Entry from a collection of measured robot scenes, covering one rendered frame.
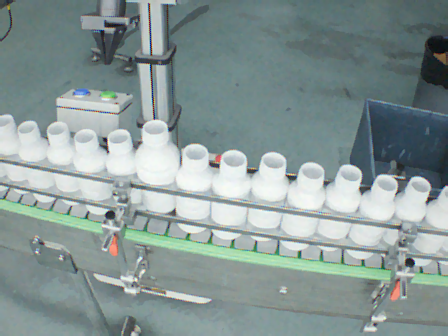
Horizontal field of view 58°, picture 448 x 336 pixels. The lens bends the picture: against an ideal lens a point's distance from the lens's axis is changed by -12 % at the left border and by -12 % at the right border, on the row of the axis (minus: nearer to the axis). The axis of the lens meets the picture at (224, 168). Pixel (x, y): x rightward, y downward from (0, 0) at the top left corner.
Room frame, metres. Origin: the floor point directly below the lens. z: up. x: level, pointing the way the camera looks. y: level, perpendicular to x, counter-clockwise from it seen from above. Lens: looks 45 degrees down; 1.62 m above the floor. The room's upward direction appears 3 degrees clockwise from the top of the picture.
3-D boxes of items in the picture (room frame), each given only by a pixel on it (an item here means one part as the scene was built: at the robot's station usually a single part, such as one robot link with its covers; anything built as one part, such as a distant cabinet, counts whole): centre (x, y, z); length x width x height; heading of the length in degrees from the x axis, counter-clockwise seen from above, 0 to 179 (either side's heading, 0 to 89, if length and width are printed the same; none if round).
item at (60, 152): (0.53, 0.28, 1.08); 0.06 x 0.06 x 0.17
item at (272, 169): (0.48, -0.07, 1.08); 0.06 x 0.06 x 0.17
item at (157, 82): (1.18, 0.22, 0.74); 0.11 x 0.11 x 0.40; 81
